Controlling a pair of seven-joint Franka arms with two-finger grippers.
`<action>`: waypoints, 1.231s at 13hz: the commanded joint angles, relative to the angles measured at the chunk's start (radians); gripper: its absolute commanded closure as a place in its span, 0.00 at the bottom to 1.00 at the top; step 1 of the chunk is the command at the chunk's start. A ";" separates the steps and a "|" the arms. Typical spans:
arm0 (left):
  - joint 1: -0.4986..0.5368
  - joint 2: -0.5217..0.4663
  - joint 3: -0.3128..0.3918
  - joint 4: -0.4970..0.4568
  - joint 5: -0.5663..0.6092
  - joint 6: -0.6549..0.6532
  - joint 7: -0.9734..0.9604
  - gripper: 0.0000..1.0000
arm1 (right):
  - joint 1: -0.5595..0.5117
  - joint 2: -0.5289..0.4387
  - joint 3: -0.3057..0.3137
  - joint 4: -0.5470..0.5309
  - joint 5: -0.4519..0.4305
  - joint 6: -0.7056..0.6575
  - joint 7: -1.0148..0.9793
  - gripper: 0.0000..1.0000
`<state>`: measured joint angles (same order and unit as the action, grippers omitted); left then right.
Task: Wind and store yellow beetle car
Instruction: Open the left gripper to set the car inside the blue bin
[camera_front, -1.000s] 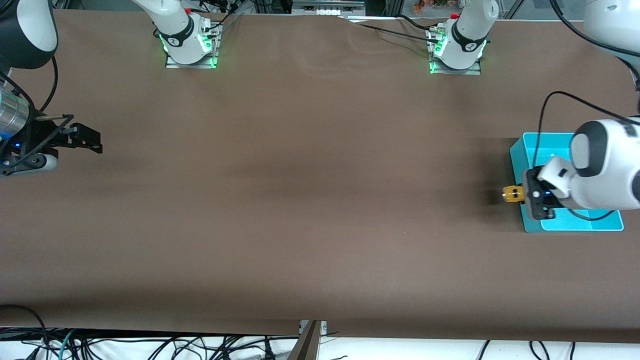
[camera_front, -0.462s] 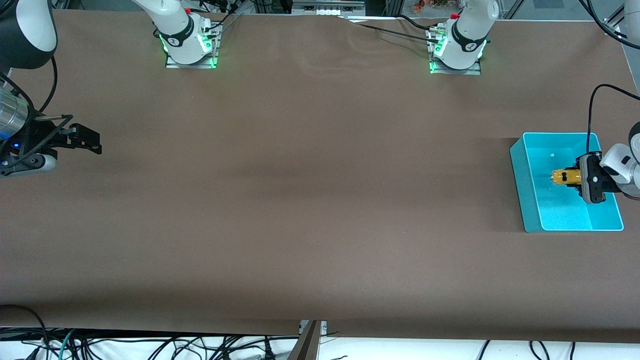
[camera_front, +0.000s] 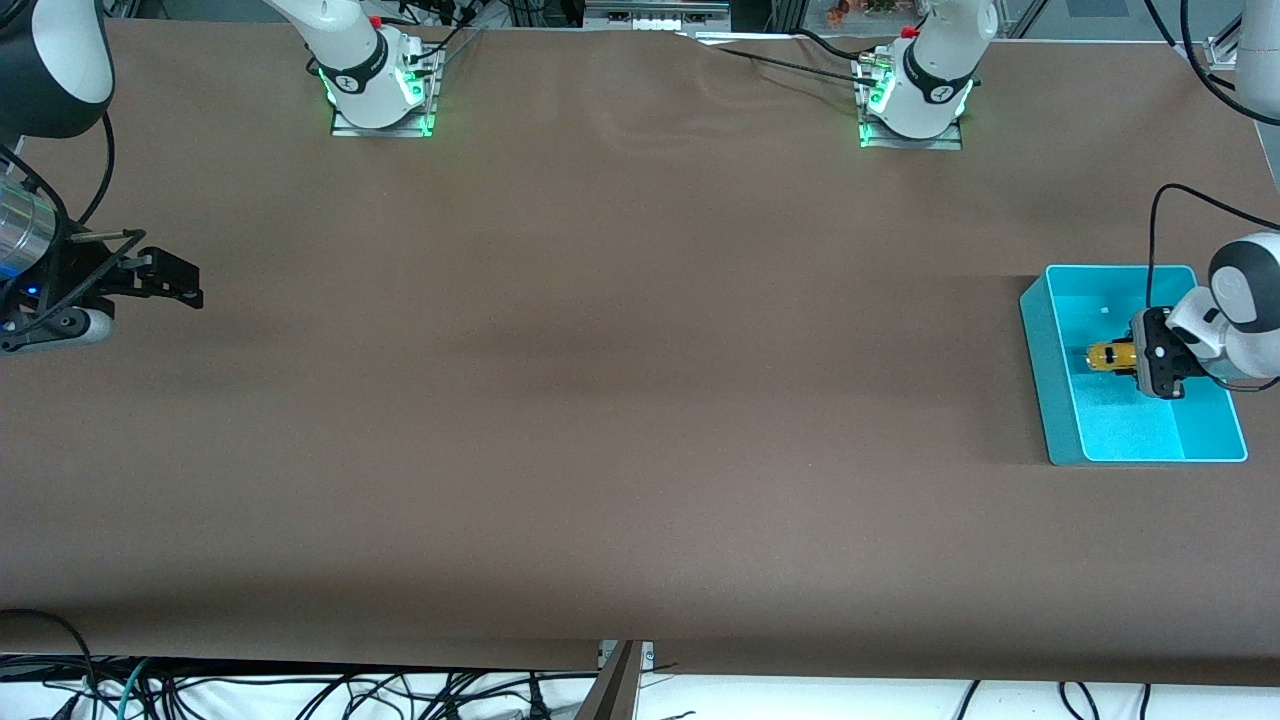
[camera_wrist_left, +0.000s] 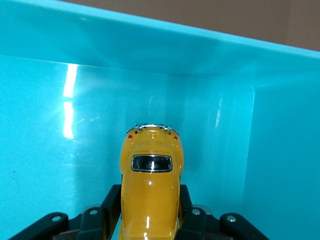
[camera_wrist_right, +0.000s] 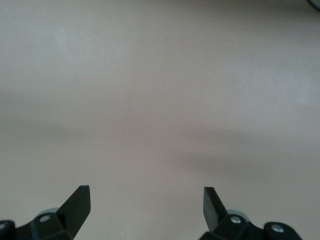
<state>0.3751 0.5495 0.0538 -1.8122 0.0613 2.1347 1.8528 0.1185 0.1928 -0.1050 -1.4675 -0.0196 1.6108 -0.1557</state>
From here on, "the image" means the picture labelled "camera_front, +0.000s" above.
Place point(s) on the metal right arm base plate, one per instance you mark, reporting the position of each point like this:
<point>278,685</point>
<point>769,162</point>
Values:
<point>400,131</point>

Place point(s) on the teal plastic bin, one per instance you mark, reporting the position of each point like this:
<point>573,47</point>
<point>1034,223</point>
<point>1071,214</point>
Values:
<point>1110,420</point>

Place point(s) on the white power strip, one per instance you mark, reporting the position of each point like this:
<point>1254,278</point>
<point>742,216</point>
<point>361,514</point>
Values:
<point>660,23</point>

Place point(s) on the brown table cover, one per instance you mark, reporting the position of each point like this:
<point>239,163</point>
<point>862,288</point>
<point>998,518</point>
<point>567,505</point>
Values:
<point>640,400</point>

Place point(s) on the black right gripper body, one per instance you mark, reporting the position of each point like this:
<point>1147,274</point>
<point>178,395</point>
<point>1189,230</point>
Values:
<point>72,274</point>

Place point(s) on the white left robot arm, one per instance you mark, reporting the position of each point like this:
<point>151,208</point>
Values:
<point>1245,330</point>

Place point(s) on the yellow beetle toy car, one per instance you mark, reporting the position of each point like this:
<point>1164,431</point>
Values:
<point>1108,357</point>

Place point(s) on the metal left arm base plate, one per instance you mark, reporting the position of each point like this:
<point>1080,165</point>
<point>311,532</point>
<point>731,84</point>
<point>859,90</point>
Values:
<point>940,143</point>

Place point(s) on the grey metal table bracket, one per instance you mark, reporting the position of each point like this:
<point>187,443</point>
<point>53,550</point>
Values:
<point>615,690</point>

